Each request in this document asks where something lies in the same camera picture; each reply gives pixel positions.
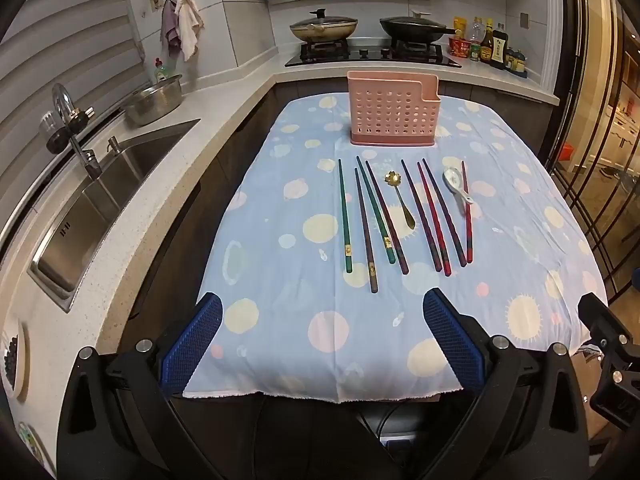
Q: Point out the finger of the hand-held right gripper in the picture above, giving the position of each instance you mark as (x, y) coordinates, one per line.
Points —
(602, 315)

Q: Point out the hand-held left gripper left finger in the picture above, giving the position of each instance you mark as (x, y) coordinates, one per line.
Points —
(192, 340)

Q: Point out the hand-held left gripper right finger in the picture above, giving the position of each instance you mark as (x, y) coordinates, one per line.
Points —
(452, 340)

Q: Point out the red chopstick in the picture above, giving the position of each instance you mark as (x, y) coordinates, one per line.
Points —
(467, 210)
(433, 217)

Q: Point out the dark blue chopstick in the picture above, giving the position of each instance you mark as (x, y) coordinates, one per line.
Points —
(420, 212)
(444, 212)

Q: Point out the dark purple chopstick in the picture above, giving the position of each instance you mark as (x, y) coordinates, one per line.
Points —
(365, 230)
(386, 215)

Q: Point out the green chopstick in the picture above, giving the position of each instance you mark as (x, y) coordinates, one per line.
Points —
(344, 210)
(374, 207)

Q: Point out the white ceramic spoon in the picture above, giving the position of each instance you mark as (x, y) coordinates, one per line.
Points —
(452, 179)

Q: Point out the gold metal spoon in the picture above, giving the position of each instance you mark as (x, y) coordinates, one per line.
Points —
(393, 179)

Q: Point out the pink perforated utensil holder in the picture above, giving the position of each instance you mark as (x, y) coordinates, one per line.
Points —
(390, 110)

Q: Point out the blue dotted tablecloth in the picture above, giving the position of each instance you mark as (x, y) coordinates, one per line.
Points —
(300, 260)

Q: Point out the white speckled countertop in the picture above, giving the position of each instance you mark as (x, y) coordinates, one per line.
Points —
(165, 200)

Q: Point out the glass sliding door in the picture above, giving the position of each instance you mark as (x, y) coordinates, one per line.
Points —
(600, 160)

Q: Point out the stainless steel sink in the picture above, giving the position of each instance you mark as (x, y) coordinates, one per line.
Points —
(100, 210)

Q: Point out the white plate with dark food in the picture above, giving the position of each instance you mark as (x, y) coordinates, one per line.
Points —
(12, 360)

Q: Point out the patterned plate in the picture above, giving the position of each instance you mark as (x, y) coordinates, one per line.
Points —
(31, 442)

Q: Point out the steel sink soap dispenser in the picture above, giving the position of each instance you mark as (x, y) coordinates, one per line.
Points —
(114, 145)

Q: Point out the stainless steel bowl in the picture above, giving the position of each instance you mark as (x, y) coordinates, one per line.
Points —
(155, 102)

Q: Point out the blue seasoning jar set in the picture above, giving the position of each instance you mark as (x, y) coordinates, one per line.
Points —
(516, 62)

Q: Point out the green dish soap bottle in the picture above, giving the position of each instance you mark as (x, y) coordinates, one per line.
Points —
(161, 72)

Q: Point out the chrome kitchen faucet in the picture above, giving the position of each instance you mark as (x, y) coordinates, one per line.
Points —
(62, 97)

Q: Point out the dark soy sauce bottle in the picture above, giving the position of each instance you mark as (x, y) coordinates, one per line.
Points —
(499, 50)

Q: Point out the small jar with green lid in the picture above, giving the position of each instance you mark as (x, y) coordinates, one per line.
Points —
(474, 52)

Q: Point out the brown bottle with yellow cap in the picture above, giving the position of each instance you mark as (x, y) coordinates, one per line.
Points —
(487, 47)

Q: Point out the red food cup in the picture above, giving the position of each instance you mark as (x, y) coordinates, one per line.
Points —
(457, 47)

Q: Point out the black gas stove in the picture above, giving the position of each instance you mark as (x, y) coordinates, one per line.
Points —
(370, 57)

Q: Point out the clear plastic bottle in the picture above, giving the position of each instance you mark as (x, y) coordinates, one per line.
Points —
(476, 32)

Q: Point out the yellow seasoning packet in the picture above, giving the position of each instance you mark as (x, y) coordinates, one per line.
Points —
(460, 27)

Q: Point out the white hanging cloth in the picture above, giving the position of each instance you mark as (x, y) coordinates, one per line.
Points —
(189, 25)

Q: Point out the black frying pan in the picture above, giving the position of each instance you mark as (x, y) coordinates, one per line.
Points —
(410, 27)

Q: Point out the purple hanging cloth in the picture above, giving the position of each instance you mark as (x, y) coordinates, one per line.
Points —
(170, 25)

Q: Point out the white window blind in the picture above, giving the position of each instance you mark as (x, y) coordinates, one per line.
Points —
(50, 50)

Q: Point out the beige wok with glass lid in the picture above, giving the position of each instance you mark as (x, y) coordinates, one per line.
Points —
(325, 27)

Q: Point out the wall switch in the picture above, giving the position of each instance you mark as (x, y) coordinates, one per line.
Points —
(523, 20)

